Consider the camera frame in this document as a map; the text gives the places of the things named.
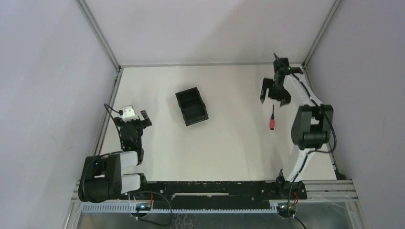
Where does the black plastic bin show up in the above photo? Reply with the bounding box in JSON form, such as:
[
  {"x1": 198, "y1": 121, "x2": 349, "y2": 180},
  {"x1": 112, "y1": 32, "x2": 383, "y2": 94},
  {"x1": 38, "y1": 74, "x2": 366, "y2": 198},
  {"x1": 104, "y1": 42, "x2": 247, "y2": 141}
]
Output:
[{"x1": 175, "y1": 87, "x2": 209, "y2": 126}]

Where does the red handled screwdriver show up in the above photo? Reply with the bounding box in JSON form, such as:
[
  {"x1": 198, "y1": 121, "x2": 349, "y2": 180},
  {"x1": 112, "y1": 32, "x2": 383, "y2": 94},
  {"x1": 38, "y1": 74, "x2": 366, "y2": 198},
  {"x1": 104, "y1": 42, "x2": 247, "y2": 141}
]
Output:
[{"x1": 269, "y1": 105, "x2": 275, "y2": 130}]

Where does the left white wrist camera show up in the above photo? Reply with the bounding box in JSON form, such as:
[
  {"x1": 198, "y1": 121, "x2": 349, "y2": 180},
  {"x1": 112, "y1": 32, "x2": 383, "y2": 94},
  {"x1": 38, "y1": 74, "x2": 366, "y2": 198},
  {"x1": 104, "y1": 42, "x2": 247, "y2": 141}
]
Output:
[{"x1": 122, "y1": 105, "x2": 139, "y2": 122}]

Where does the left base wiring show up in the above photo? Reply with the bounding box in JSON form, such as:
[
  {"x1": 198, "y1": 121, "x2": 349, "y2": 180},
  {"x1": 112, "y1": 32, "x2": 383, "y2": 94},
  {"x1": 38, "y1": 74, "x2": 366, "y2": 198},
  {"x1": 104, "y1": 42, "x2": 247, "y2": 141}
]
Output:
[{"x1": 128, "y1": 191, "x2": 173, "y2": 227}]

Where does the base wiring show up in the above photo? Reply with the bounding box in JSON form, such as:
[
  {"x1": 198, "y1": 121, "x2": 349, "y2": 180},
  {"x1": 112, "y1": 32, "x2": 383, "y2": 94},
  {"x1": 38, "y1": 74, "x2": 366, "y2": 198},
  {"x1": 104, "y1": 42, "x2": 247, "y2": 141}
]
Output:
[
  {"x1": 128, "y1": 191, "x2": 173, "y2": 227},
  {"x1": 278, "y1": 189, "x2": 308, "y2": 229}
]

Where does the right base wiring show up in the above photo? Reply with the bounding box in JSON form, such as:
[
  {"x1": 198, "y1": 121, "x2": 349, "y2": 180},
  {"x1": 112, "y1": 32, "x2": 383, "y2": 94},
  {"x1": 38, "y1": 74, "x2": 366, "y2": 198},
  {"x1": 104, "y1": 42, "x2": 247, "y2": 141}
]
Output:
[{"x1": 278, "y1": 189, "x2": 308, "y2": 229}]

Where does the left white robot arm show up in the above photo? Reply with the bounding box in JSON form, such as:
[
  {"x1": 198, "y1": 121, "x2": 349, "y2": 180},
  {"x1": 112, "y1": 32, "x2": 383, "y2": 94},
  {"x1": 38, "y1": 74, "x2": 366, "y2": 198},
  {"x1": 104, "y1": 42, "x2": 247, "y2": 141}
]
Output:
[{"x1": 78, "y1": 110, "x2": 152, "y2": 203}]

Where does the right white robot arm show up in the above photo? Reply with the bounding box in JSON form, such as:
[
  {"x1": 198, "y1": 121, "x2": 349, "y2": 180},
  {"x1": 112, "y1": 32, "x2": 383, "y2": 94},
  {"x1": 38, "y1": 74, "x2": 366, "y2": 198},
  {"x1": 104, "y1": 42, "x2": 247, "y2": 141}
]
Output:
[{"x1": 259, "y1": 56, "x2": 336, "y2": 198}]

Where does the black mounting rail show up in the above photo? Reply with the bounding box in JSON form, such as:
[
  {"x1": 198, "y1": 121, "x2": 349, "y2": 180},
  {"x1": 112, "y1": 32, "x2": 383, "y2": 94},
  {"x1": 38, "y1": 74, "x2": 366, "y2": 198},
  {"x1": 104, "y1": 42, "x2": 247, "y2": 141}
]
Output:
[{"x1": 140, "y1": 180, "x2": 308, "y2": 210}]

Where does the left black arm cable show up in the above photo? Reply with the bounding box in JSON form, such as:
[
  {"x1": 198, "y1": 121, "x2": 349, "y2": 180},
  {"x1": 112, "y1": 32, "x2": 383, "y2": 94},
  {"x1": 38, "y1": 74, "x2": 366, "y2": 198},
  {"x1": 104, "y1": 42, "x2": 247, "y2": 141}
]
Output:
[{"x1": 104, "y1": 104, "x2": 125, "y2": 149}]

